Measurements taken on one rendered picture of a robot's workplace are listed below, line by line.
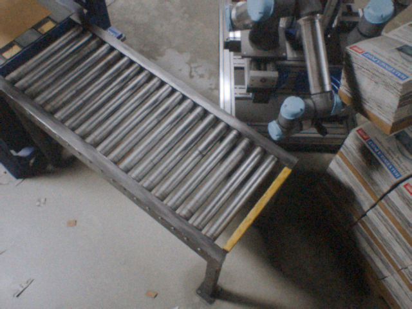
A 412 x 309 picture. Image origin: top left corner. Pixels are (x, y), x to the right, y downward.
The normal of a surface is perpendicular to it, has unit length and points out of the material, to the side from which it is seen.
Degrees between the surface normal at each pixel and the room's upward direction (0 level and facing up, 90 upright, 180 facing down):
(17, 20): 0
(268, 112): 0
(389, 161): 0
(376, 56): 19
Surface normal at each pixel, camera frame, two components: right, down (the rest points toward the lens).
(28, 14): 0.04, -0.48
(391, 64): -0.11, -0.72
